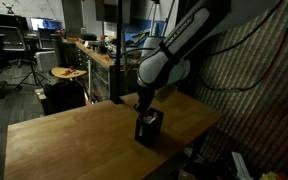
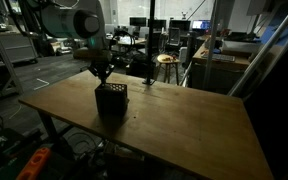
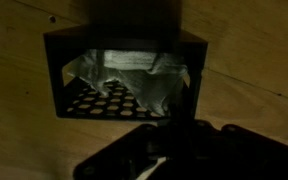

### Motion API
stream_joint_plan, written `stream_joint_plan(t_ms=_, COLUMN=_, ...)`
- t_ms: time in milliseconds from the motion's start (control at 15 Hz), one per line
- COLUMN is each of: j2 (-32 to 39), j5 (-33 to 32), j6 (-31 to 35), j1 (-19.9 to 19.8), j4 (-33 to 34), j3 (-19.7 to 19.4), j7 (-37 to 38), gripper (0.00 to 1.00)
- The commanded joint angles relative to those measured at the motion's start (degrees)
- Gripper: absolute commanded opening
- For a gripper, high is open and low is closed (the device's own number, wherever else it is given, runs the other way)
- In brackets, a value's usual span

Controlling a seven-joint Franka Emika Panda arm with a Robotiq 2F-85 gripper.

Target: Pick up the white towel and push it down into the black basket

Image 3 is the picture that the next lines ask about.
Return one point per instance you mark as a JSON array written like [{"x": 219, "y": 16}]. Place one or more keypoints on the white towel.
[{"x": 140, "y": 76}]

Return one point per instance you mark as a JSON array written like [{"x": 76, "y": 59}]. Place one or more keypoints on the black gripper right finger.
[{"x": 189, "y": 103}]

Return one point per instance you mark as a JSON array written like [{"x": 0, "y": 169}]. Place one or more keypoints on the black mesh basket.
[{"x": 97, "y": 106}]

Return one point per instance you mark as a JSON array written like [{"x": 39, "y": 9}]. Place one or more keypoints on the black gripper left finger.
[{"x": 174, "y": 106}]

